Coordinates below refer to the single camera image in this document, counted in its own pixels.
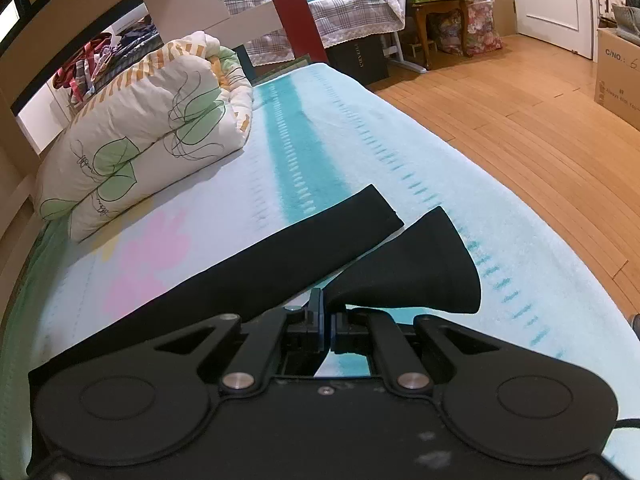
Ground black pants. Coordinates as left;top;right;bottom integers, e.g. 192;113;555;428
28;185;480;382

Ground floral folded quilt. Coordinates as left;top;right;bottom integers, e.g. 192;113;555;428
35;32;253;242

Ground pastel patterned bed sheet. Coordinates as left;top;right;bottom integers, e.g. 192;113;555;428
1;65;639;479

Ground pile of colourful clothes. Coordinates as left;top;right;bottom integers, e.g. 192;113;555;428
52;15;163;113

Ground brown cardboard box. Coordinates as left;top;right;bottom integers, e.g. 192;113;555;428
594;28;640;129

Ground floral storage bag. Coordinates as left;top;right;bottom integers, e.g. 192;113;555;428
436;0;503;55

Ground black box under table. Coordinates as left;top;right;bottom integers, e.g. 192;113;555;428
326;35;388;86

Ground white door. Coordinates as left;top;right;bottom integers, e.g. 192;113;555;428
514;0;594;60

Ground brown wooden stool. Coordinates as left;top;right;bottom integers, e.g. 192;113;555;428
408;0;473;65

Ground table with checkered cloth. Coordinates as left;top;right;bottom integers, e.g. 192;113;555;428
222;0;407;66

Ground red wooden post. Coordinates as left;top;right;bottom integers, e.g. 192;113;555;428
271;0;329;64

